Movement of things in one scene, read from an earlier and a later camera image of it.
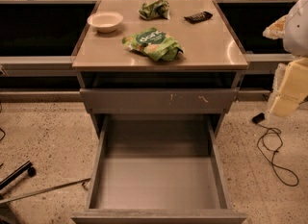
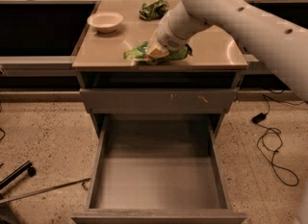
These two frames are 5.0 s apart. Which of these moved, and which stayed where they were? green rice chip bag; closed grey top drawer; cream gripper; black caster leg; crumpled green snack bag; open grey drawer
Moved: green rice chip bag; cream gripper
Stayed: closed grey top drawer; black caster leg; crumpled green snack bag; open grey drawer
